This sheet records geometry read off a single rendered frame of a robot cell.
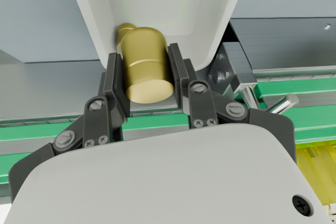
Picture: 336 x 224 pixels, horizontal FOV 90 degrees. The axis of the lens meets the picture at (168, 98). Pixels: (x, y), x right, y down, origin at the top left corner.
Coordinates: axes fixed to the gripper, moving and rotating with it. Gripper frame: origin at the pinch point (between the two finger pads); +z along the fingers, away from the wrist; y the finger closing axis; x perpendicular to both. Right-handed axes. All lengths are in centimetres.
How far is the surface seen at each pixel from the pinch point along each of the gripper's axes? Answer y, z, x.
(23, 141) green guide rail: -23.9, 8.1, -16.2
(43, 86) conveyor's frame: -21.2, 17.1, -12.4
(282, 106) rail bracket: 12.3, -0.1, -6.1
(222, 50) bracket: 11.7, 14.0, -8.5
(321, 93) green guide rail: 25.3, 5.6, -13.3
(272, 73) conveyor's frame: 17.8, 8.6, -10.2
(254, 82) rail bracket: 13.2, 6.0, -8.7
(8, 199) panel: -36.8, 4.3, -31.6
